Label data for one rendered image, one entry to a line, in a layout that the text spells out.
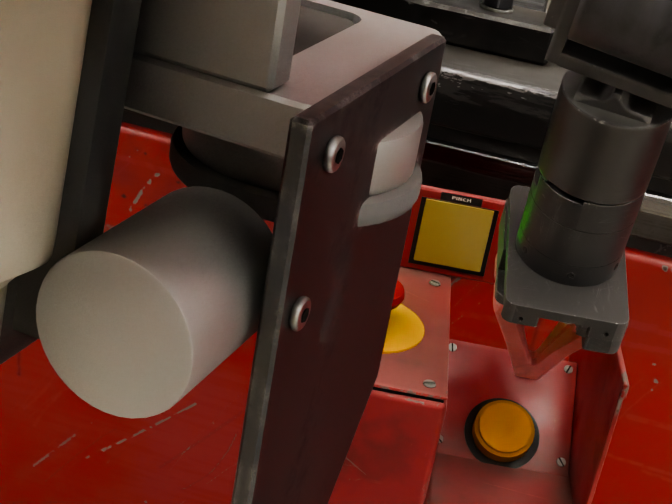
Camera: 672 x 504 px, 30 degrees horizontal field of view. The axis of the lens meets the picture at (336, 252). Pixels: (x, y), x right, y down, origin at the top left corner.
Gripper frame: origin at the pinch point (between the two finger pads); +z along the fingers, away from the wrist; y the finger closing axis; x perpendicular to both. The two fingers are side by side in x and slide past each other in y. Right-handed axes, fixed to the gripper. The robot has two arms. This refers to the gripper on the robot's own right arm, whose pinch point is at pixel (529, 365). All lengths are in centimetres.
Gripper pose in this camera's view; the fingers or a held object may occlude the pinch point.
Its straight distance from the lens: 75.5
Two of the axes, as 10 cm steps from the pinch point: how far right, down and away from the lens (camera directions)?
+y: 1.3, -6.4, 7.5
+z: -1.2, 7.4, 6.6
